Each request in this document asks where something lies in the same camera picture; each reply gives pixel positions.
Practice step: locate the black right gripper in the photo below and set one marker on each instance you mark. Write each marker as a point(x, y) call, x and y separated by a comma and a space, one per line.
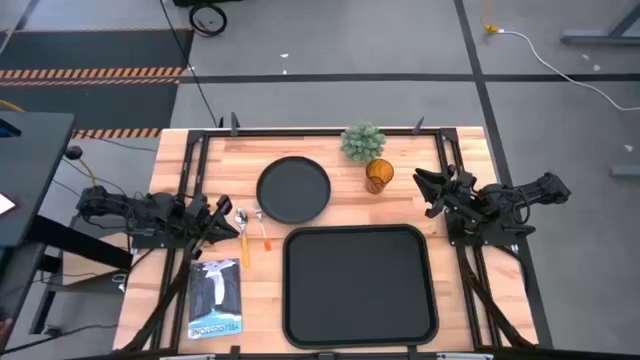
point(459, 192)

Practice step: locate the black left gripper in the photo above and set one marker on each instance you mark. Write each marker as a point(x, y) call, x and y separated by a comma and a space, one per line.
point(202, 217)

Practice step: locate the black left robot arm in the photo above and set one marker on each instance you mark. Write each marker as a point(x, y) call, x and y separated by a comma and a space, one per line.
point(150, 212)

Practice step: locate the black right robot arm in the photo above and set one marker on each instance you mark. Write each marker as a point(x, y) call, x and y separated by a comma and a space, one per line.
point(520, 197)

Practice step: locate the amber translucent cup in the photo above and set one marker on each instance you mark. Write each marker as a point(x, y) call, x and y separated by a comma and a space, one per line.
point(379, 176)

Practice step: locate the round black plate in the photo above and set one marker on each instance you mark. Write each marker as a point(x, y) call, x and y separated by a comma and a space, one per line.
point(293, 190)

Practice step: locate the black rectangular tray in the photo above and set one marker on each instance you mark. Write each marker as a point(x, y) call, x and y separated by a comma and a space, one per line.
point(360, 287)

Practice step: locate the Yellowstone picture book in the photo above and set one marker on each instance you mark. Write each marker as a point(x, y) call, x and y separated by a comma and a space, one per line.
point(215, 300)

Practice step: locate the small green potted plant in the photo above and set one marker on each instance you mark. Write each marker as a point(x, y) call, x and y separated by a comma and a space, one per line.
point(363, 142)

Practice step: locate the yellow rod with black foot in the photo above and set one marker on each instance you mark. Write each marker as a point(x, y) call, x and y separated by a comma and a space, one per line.
point(73, 152)

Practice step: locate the yellow plug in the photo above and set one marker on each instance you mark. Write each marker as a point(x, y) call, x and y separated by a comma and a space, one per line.
point(491, 29)

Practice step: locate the grey metal table foot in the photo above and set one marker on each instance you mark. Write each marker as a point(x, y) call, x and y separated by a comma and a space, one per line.
point(600, 36)
point(626, 171)

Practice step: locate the dark grey desk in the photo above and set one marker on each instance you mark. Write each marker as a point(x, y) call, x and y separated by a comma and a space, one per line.
point(30, 170)

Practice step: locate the black floor mat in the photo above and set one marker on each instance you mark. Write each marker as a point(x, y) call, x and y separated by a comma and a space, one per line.
point(95, 50)

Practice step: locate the black equipment box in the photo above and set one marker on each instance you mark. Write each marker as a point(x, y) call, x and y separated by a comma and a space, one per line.
point(207, 2)

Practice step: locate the black frame clamp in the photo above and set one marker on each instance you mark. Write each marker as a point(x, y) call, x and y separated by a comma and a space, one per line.
point(234, 124)
point(418, 126)

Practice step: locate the black aluminium table frame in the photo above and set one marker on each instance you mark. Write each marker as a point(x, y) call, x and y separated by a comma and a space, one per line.
point(320, 133)

